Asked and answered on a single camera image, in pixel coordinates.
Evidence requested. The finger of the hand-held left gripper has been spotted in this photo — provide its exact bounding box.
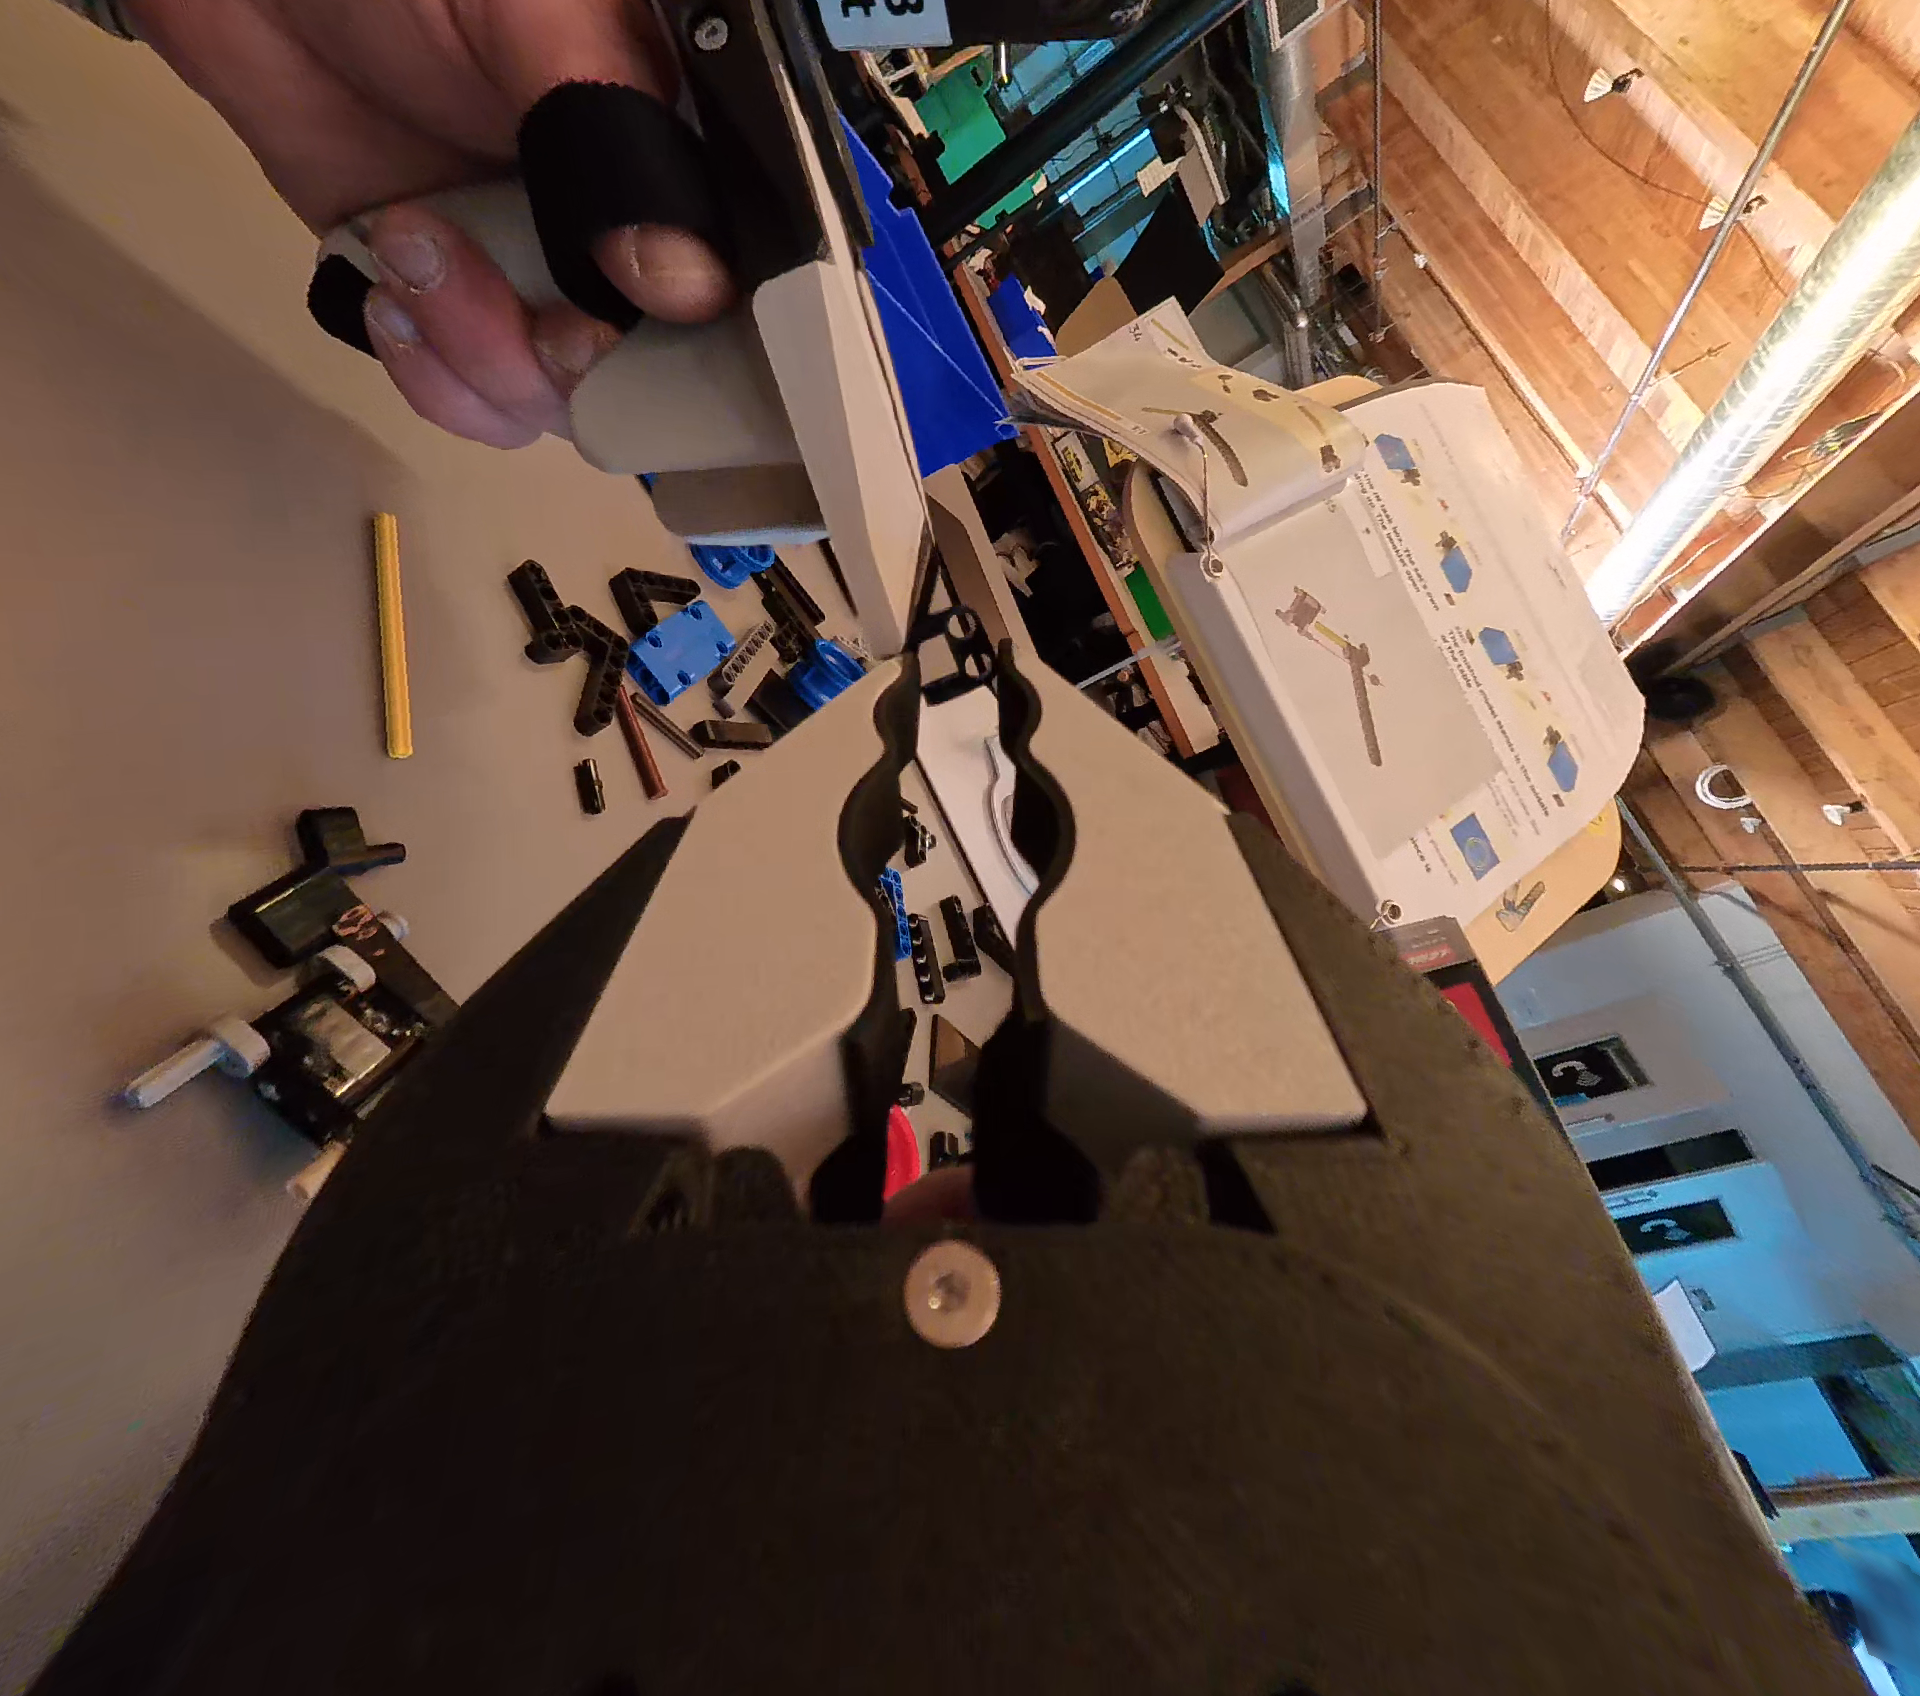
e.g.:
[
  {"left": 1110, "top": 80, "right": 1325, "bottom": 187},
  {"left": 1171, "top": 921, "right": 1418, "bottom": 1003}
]
[{"left": 750, "top": 257, "right": 936, "bottom": 661}]

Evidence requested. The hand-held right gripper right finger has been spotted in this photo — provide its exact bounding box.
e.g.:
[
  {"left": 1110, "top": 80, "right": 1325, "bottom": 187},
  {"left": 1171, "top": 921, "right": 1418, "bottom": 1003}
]
[{"left": 973, "top": 639, "right": 1375, "bottom": 1226}]

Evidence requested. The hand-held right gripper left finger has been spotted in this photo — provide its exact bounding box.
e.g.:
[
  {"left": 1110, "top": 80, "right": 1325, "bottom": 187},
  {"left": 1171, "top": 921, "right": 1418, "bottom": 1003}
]
[{"left": 541, "top": 653, "right": 920, "bottom": 1226}]

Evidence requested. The black beam frame assembly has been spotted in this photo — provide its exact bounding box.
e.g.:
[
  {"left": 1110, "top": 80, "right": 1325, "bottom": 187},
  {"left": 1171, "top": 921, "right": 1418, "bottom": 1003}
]
[{"left": 120, "top": 808, "right": 462, "bottom": 1201}]

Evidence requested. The yellow axle with black connector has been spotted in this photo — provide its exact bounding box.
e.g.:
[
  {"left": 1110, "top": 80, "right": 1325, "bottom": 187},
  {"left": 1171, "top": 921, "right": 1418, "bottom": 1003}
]
[{"left": 372, "top": 511, "right": 417, "bottom": 762}]

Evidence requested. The grey desk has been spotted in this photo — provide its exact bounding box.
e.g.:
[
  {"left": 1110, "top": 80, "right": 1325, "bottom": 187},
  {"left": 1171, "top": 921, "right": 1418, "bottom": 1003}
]
[{"left": 0, "top": 0, "right": 1052, "bottom": 1655}]

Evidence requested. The person's left hand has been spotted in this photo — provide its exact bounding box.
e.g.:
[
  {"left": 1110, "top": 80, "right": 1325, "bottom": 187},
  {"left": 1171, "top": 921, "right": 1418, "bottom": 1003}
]
[{"left": 120, "top": 0, "right": 741, "bottom": 455}]

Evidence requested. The blue storage bin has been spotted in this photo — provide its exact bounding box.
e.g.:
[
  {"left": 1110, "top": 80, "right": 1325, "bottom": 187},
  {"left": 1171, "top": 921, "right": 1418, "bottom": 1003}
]
[{"left": 837, "top": 118, "right": 1026, "bottom": 485}]

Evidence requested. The green panel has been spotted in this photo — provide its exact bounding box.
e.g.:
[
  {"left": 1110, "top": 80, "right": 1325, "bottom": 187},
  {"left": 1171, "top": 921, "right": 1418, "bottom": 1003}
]
[{"left": 912, "top": 69, "right": 1005, "bottom": 187}]

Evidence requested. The blue rectangular panel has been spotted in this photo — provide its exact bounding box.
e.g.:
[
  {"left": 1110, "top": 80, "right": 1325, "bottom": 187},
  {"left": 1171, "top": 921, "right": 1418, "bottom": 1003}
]
[{"left": 626, "top": 601, "right": 741, "bottom": 707}]

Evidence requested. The black toy set box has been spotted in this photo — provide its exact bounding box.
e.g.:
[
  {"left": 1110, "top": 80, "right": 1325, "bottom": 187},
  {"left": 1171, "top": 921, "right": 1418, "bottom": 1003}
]
[{"left": 1395, "top": 913, "right": 1570, "bottom": 1128}]

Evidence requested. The pile of black and blue bricks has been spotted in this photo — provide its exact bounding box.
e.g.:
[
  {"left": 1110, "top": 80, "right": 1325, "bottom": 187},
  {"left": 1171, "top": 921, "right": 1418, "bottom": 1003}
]
[{"left": 502, "top": 556, "right": 1022, "bottom": 1128}]

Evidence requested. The instruction booklet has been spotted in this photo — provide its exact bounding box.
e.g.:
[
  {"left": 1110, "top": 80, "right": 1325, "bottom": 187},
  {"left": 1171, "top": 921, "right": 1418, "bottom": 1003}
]
[{"left": 1005, "top": 301, "right": 1644, "bottom": 935}]

